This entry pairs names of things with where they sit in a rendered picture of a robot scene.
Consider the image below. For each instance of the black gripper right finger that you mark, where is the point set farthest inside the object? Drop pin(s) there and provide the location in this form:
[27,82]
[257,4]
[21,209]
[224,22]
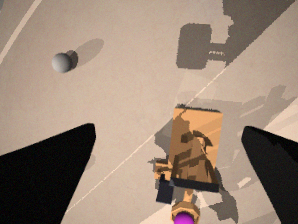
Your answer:
[275,162]

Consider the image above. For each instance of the magenta ball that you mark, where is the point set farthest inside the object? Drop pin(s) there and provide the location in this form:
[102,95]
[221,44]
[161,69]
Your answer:
[183,218]

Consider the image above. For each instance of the grey ball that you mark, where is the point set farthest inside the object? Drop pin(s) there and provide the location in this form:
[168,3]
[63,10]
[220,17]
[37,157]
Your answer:
[62,62]

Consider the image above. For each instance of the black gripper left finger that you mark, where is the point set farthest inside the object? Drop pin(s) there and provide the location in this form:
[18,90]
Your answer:
[37,182]

